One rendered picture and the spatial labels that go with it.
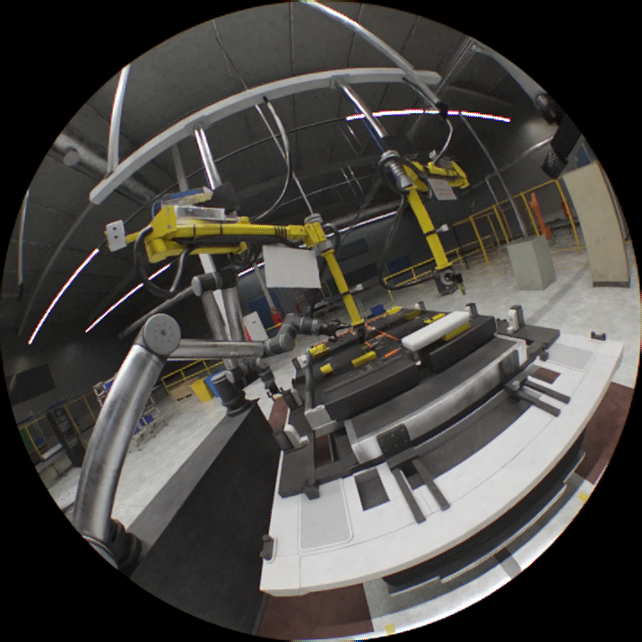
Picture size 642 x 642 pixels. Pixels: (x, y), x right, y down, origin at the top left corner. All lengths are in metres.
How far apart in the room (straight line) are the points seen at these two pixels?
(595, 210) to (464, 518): 4.49
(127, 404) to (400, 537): 0.88
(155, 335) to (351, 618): 1.67
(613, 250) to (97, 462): 5.37
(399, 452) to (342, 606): 1.10
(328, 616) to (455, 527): 1.09
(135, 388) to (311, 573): 0.76
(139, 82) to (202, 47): 2.24
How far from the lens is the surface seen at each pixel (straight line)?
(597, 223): 4.70
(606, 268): 4.83
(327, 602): 1.67
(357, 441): 0.86
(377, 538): 0.77
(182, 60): 9.50
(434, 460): 0.98
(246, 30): 9.33
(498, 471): 0.83
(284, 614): 1.77
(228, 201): 1.49
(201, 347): 1.15
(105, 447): 0.81
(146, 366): 0.81
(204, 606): 1.52
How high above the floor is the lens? 1.52
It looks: 6 degrees down
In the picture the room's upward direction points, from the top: 24 degrees counter-clockwise
